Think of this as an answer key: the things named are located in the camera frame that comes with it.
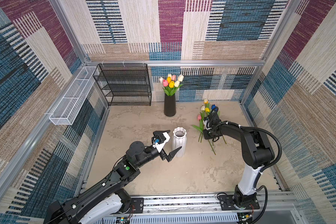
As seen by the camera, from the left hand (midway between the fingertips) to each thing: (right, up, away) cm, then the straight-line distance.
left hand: (174, 136), depth 65 cm
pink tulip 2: (+20, +8, +42) cm, 48 cm away
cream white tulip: (+5, +34, +24) cm, 42 cm away
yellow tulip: (-1, +29, +23) cm, 38 cm away
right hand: (+24, -5, +34) cm, 42 cm away
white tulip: (-2, +36, +26) cm, 45 cm away
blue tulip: (+32, +17, +46) cm, 59 cm away
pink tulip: (-5, +30, +22) cm, 38 cm away
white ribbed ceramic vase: (+3, -3, +10) cm, 10 cm away
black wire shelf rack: (-37, +34, +46) cm, 68 cm away
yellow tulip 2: (+28, +22, +53) cm, 64 cm away
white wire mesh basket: (-54, +12, +6) cm, 56 cm away
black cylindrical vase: (-2, +18, +42) cm, 46 cm away
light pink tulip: (0, +35, +29) cm, 45 cm away
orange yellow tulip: (-3, +33, +25) cm, 42 cm away
